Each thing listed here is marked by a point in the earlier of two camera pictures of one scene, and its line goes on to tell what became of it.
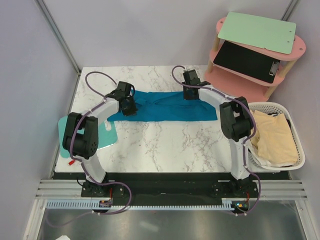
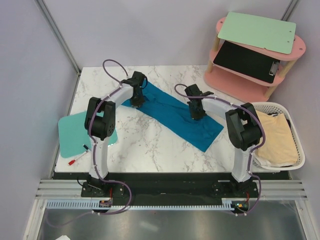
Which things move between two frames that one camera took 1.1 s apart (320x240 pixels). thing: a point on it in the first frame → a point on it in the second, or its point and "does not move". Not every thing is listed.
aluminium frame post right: [288, 10] does not move
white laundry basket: [274, 108] does not move
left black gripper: [133, 111] → [138, 103]
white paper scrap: [63, 237] does not move
